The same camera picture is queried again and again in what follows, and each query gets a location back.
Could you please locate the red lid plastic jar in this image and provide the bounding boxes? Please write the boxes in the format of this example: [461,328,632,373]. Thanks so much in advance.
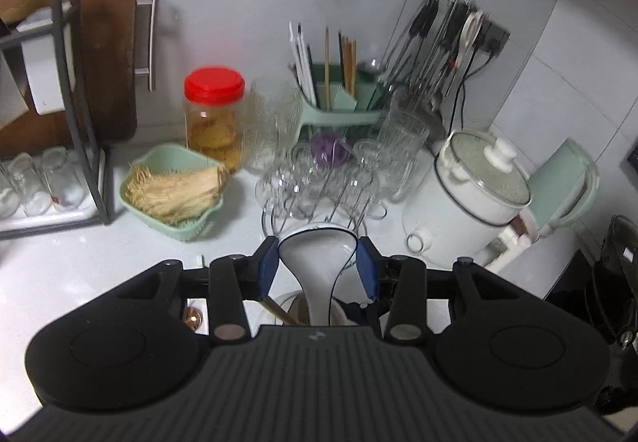
[183,67,246,174]

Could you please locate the wire glass holder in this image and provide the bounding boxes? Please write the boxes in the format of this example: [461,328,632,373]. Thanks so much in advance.
[254,138,390,244]

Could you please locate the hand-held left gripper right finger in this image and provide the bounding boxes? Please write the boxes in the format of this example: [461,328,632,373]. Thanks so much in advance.
[356,236,543,343]

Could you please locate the white electric cooker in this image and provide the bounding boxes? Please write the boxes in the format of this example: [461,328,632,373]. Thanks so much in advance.
[403,129,533,268]

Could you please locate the small clear glass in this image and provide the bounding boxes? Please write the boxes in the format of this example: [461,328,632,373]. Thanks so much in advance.
[10,153,53,218]
[0,160,21,218]
[40,148,85,214]

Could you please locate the green plastic basket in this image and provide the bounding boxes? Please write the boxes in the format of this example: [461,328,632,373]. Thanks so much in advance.
[120,144,226,244]

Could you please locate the wide textured glass pitcher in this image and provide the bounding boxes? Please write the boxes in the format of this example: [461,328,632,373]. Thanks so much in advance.
[244,79,305,174]

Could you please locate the black dish rack with glasses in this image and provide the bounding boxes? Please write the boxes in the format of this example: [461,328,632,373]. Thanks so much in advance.
[0,0,113,241]

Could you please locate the white floral cup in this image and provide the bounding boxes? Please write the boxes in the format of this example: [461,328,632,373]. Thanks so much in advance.
[486,215,539,271]

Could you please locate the black handled hanging utensil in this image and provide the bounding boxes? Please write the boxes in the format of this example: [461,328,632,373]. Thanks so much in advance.
[408,0,442,54]
[439,0,469,51]

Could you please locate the white handled scissors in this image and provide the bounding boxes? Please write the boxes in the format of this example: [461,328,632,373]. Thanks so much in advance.
[451,10,485,69]

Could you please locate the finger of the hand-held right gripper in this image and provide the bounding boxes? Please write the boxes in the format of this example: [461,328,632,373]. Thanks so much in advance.
[343,299,384,326]

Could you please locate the tall textured glass mug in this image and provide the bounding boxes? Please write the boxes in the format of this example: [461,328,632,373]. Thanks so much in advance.
[375,96,430,202]

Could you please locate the wooden cutting board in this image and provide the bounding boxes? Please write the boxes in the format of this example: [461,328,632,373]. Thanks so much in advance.
[0,0,161,156]

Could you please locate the white ceramic utensil jar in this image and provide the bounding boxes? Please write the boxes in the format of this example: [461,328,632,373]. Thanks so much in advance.
[262,290,362,329]

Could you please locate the plain steel cleaver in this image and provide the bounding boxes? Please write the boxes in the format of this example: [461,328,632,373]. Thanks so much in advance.
[0,52,31,130]

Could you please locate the white blue-rimmed ceramic spoon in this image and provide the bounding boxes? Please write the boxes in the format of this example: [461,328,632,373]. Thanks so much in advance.
[278,228,360,327]

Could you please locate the green cutlery drainer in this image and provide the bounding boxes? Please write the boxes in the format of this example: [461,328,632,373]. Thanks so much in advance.
[296,61,394,126]

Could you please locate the dark wall power strip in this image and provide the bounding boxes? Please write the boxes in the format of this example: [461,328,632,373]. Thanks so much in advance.
[466,14,512,61]

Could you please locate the upturned crystal glass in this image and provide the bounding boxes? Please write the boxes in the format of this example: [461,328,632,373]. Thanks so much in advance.
[344,163,380,218]
[255,163,306,220]

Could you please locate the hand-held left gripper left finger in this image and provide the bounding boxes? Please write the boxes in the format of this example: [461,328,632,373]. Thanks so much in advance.
[95,236,281,343]

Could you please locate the mint green electric kettle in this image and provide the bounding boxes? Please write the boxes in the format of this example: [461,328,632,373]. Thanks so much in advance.
[528,138,599,238]

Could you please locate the white rack cup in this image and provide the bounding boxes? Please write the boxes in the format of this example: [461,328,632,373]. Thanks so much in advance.
[19,6,79,115]

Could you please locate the upturned stemmed crystal goblet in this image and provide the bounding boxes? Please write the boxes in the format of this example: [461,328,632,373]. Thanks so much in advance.
[351,139,387,174]

